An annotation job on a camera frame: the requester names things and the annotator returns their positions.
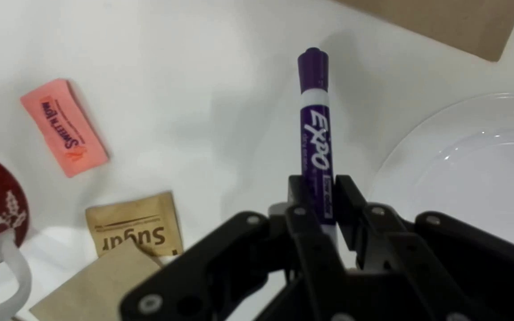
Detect brown sugar packet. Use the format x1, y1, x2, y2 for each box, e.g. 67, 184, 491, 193
84, 190, 186, 263

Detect purple Expo marker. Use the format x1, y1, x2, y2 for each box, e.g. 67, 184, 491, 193
297, 45, 338, 229

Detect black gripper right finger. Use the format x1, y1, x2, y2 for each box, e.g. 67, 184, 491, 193
334, 175, 514, 321

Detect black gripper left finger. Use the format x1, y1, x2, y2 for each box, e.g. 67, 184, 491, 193
120, 175, 354, 321

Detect pink sweetener packet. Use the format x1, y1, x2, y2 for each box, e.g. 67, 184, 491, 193
20, 77, 113, 181

